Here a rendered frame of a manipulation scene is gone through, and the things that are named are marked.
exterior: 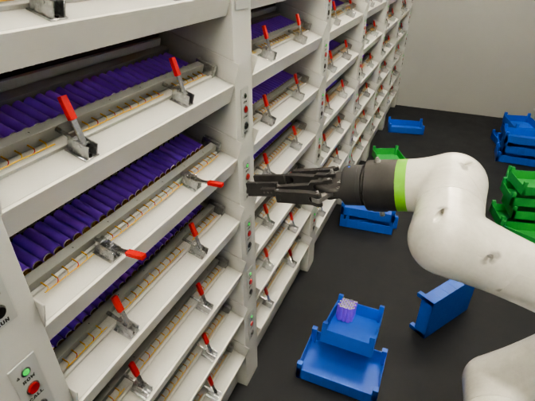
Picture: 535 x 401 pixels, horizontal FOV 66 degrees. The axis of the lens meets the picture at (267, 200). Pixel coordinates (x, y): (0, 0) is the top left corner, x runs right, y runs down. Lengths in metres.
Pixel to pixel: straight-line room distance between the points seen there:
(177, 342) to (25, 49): 0.76
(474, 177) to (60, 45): 0.61
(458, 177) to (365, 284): 1.47
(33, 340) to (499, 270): 0.64
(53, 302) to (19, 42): 0.37
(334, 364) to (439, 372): 0.40
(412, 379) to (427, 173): 1.19
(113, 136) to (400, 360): 1.44
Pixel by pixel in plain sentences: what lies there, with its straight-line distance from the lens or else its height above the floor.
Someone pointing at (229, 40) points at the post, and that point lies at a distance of 0.99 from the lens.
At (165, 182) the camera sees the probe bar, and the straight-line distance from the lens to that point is 0.90.
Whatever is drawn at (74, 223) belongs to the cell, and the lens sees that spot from 0.80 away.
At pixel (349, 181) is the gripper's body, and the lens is 0.75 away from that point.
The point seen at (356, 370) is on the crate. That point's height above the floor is 0.00.
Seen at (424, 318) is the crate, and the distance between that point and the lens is 1.88.
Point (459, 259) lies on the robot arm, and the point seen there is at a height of 1.04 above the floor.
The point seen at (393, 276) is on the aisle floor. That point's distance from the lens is 2.19.
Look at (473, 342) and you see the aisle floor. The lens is 2.01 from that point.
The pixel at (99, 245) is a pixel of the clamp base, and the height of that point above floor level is 0.96.
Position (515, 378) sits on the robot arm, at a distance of 1.06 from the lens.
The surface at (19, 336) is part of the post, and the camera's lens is 0.67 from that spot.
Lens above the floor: 1.39
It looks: 31 degrees down
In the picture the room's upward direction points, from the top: straight up
